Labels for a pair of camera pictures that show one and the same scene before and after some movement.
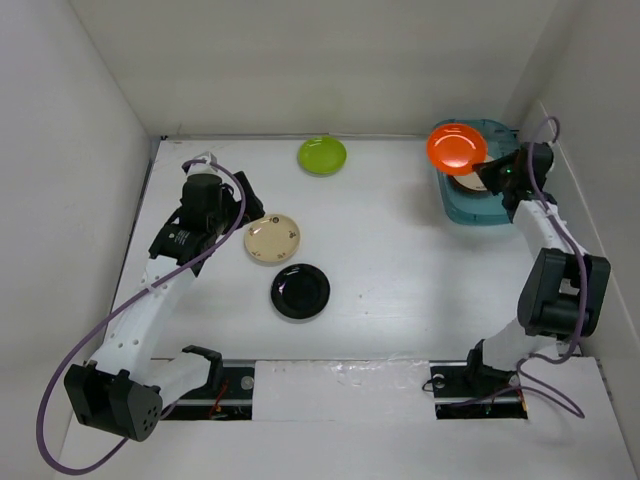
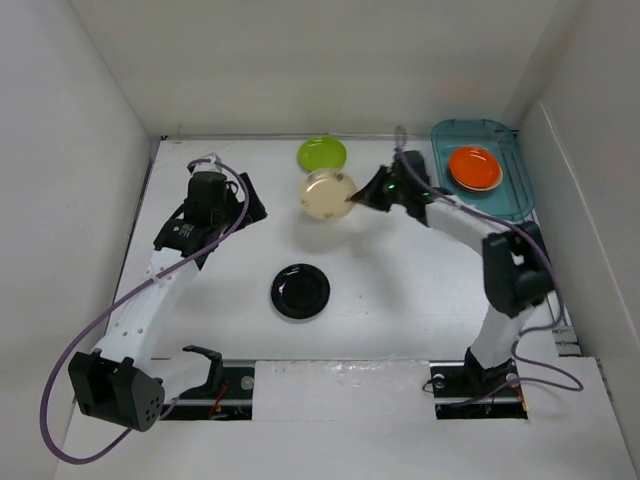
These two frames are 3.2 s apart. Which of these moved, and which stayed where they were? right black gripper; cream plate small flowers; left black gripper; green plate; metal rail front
Moved: cream plate small flowers; right black gripper
Stayed: green plate; metal rail front; left black gripper
